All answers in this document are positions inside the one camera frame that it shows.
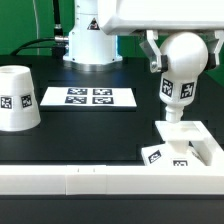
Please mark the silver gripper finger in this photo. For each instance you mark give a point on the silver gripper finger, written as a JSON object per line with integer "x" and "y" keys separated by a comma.
{"x": 214, "y": 42}

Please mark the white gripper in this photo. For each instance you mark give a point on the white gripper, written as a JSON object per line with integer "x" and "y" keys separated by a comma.
{"x": 124, "y": 17}

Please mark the white lamp bulb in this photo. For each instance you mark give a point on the white lamp bulb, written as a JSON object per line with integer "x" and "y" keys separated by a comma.
{"x": 187, "y": 57}

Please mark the white lamp base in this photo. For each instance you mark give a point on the white lamp base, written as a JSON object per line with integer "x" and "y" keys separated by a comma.
{"x": 176, "y": 149}

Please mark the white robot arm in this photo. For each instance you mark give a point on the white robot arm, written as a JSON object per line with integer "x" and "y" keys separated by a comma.
{"x": 92, "y": 43}

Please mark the white lamp hood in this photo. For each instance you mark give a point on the white lamp hood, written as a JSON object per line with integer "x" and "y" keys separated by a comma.
{"x": 18, "y": 106}

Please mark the white marker sheet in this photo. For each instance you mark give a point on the white marker sheet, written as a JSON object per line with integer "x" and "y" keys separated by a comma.
{"x": 92, "y": 97}

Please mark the white L-shaped fence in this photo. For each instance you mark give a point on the white L-shaped fence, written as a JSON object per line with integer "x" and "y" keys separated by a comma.
{"x": 102, "y": 179}

